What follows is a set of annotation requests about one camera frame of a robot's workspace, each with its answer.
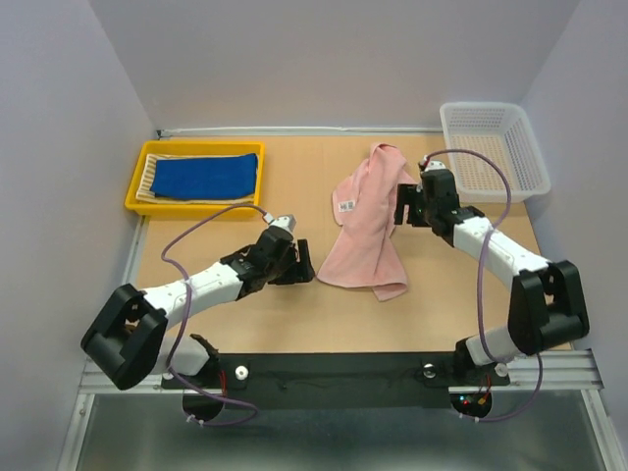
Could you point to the blue towel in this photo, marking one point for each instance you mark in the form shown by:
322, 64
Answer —
206, 178

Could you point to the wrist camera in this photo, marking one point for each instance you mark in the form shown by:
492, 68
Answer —
285, 222
429, 164

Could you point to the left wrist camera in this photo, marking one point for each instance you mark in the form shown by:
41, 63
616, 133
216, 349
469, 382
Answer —
285, 222

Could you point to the white plastic basket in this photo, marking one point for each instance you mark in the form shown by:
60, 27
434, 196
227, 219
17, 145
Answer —
502, 132

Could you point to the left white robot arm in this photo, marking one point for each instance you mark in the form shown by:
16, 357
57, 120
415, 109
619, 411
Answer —
126, 340

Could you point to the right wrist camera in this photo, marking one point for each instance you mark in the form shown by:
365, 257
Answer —
429, 164

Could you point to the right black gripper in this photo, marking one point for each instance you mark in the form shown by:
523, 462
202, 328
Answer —
406, 194

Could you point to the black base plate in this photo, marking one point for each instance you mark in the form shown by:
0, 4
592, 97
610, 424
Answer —
345, 380

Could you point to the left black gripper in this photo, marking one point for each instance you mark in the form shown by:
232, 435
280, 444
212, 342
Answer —
300, 272

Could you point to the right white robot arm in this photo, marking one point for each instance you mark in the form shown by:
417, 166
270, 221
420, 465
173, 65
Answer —
547, 306

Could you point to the pink towel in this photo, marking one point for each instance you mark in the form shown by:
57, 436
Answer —
363, 255

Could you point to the yellow plastic tray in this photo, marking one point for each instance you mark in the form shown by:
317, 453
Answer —
193, 148

